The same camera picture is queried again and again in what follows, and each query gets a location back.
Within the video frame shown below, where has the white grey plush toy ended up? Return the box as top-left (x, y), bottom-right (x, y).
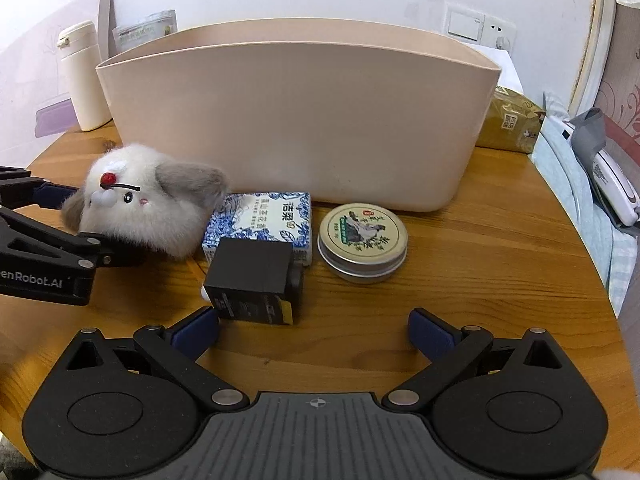
top-left (61, 144), bottom-right (229, 260)

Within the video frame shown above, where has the black small box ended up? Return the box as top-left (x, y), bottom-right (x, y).
top-left (203, 237), bottom-right (304, 325)

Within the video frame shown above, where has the purple white board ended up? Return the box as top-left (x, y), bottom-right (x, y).
top-left (1, 0), bottom-right (111, 167)

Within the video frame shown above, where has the round metal tin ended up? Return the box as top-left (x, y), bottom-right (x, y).
top-left (317, 203), bottom-right (408, 284)

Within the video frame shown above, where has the cream thermos bottle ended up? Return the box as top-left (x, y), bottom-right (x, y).
top-left (56, 20), bottom-right (112, 131)

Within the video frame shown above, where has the blue white tissue pack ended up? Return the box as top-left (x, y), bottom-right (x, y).
top-left (202, 192), bottom-right (312, 266)

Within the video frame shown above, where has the banana chips pouch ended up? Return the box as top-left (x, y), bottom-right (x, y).
top-left (112, 10), bottom-right (178, 53)

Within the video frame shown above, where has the light blue bedding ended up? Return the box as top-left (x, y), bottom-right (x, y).
top-left (529, 91), bottom-right (639, 315)

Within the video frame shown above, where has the white handheld device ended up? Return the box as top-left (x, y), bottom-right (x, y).
top-left (548, 108), bottom-right (639, 230)

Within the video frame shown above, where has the golden tissue package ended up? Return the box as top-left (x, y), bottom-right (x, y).
top-left (476, 86), bottom-right (546, 154)

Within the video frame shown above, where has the beige plastic storage bin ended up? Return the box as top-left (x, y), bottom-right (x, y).
top-left (96, 18), bottom-right (501, 212)

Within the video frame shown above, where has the white paper sheet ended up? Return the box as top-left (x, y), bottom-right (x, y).
top-left (469, 44), bottom-right (524, 94)

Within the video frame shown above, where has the grey cuff strap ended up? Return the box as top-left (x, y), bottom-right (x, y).
top-left (568, 107), bottom-right (609, 172)

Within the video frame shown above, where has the white wall socket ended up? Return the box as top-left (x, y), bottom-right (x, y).
top-left (480, 14), bottom-right (516, 52)

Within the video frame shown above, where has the white wall switch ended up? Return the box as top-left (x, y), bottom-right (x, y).
top-left (445, 3), bottom-right (486, 44)

